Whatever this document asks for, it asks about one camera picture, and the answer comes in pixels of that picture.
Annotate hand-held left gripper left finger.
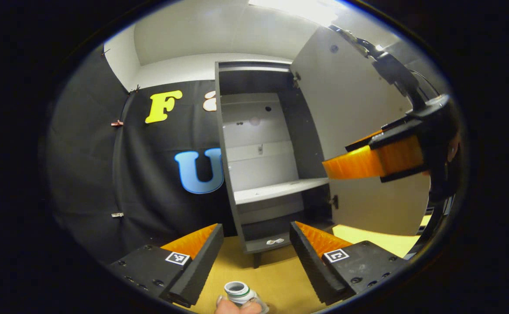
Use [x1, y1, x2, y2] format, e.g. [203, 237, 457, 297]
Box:
[107, 223, 225, 308]

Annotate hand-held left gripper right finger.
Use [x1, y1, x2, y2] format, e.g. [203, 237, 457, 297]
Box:
[289, 221, 407, 306]

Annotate beige cabinet door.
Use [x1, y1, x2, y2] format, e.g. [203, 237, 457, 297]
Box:
[289, 25, 431, 237]

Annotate white bottle green label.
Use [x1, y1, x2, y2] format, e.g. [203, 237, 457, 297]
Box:
[224, 281, 270, 314]

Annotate black backdrop cloth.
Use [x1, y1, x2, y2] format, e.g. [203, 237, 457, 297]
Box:
[47, 39, 451, 262]

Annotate long ceiling light panel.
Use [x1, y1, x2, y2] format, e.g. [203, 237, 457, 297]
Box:
[249, 0, 346, 27]

